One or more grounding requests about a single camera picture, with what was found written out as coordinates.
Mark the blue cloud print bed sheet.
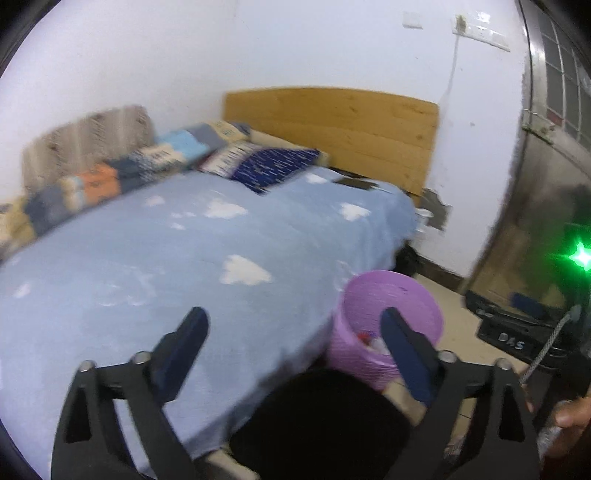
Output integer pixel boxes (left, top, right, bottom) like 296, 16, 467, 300
0, 166, 419, 478

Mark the purple plastic basket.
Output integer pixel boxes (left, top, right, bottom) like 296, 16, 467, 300
325, 270, 445, 393

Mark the metal door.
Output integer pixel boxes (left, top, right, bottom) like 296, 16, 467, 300
464, 0, 591, 319

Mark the red white packaging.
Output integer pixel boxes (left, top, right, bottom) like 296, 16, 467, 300
353, 329, 393, 358

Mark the white charging cable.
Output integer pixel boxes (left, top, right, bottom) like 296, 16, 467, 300
438, 34, 462, 112

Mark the wooden headboard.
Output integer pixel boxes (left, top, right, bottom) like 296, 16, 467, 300
224, 87, 439, 208

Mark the white red printed pillow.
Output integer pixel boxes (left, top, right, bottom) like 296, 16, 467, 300
198, 141, 264, 178

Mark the navy star print pillow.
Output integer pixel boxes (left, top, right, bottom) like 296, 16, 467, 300
229, 148, 321, 195

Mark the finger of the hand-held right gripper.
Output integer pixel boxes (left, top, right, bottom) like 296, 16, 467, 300
465, 290, 571, 324

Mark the person's right hand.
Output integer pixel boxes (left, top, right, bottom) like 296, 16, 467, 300
554, 396, 591, 430

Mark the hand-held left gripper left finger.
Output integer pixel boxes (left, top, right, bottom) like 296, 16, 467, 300
51, 306, 211, 480

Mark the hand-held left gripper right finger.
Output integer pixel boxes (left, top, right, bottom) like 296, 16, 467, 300
379, 307, 541, 480

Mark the patchwork cartoon quilt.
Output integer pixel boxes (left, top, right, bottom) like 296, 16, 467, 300
0, 121, 252, 259

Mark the grey braided cord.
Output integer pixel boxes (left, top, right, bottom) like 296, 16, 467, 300
518, 305, 583, 386

